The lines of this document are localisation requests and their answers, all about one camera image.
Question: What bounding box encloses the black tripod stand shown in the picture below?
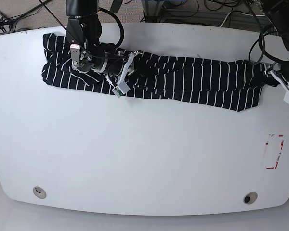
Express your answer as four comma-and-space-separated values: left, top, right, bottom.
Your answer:
0, 0, 52, 33

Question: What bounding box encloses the navy white striped T-shirt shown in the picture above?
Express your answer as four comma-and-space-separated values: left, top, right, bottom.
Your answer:
41, 33, 278, 112

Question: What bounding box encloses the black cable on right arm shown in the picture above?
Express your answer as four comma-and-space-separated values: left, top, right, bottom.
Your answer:
38, 0, 125, 58

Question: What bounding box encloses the left table cable grommet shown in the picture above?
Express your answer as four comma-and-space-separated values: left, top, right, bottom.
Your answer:
33, 186, 47, 199

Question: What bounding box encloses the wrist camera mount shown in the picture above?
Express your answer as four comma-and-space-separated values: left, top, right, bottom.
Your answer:
263, 68, 289, 104
105, 60, 133, 98

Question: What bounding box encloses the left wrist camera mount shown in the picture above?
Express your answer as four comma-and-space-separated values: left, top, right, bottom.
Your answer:
263, 68, 289, 104

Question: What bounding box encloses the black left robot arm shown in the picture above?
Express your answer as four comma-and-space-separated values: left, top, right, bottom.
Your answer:
239, 0, 289, 83

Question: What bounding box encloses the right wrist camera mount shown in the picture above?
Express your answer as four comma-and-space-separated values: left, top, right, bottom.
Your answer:
105, 60, 133, 98

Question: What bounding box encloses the red tape rectangle marking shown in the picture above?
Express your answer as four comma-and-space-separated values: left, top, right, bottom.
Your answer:
263, 134, 285, 170

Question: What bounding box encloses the table cable grommet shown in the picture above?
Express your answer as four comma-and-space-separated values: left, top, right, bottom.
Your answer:
33, 186, 47, 199
243, 192, 258, 205

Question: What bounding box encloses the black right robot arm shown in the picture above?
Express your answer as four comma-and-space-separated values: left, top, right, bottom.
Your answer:
66, 0, 128, 76

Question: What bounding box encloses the right table cable grommet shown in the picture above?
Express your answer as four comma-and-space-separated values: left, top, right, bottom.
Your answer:
243, 192, 258, 205

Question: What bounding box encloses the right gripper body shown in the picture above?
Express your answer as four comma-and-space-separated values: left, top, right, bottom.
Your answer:
70, 43, 128, 77

